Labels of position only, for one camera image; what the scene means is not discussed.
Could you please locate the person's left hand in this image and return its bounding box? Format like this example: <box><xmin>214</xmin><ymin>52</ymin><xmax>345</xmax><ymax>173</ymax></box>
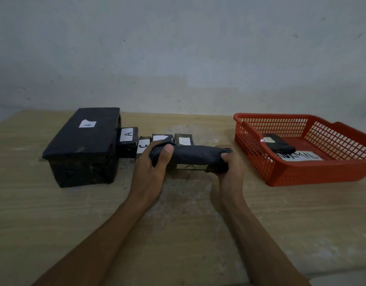
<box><xmin>129</xmin><ymin>141</ymin><xmax>175</xmax><ymax>210</ymax></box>

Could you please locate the person's right forearm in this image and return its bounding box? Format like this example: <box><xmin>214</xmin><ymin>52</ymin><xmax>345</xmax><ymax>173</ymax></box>
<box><xmin>220</xmin><ymin>192</ymin><xmax>311</xmax><ymax>286</ymax></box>

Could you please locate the white paper label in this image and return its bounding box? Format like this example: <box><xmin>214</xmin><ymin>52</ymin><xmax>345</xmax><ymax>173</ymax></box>
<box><xmin>277</xmin><ymin>151</ymin><xmax>324</xmax><ymax>162</ymax></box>

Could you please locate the flat black wrapped packet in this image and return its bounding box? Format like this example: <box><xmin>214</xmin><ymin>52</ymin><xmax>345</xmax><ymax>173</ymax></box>
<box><xmin>261</xmin><ymin>133</ymin><xmax>297</xmax><ymax>155</ymax></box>

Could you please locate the narrow black wrapped box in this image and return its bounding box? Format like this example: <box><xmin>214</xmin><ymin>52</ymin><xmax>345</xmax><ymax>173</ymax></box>
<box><xmin>135</xmin><ymin>136</ymin><xmax>153</xmax><ymax>160</ymax></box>

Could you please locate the red plastic basket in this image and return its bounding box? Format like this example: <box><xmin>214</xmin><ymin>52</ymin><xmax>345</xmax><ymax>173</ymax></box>
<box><xmin>233</xmin><ymin>113</ymin><xmax>366</xmax><ymax>187</ymax></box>

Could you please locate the large black wrapped box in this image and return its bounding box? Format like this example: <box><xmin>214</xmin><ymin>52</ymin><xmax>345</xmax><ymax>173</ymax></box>
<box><xmin>42</xmin><ymin>108</ymin><xmax>123</xmax><ymax>188</ymax></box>

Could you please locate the person's left forearm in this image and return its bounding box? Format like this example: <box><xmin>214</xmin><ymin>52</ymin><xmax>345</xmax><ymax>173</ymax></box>
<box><xmin>31</xmin><ymin>193</ymin><xmax>155</xmax><ymax>286</ymax></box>

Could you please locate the black wrapped box white label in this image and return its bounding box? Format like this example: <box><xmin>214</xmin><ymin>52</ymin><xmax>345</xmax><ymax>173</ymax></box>
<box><xmin>152</xmin><ymin>133</ymin><xmax>175</xmax><ymax>145</ymax></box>

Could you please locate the person's right hand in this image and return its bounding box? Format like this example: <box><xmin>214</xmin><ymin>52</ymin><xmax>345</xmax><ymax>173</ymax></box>
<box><xmin>214</xmin><ymin>145</ymin><xmax>246</xmax><ymax>206</ymax></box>

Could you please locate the long black package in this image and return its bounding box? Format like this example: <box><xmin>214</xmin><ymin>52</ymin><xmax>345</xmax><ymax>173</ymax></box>
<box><xmin>149</xmin><ymin>142</ymin><xmax>233</xmax><ymax>174</ymax></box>

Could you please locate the small black wrapped box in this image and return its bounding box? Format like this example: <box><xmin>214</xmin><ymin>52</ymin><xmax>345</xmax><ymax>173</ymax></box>
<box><xmin>116</xmin><ymin>127</ymin><xmax>139</xmax><ymax>159</ymax></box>

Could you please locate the dark olive wrapped box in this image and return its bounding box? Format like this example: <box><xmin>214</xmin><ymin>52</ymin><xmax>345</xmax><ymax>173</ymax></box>
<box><xmin>174</xmin><ymin>133</ymin><xmax>196</xmax><ymax>146</ymax></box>

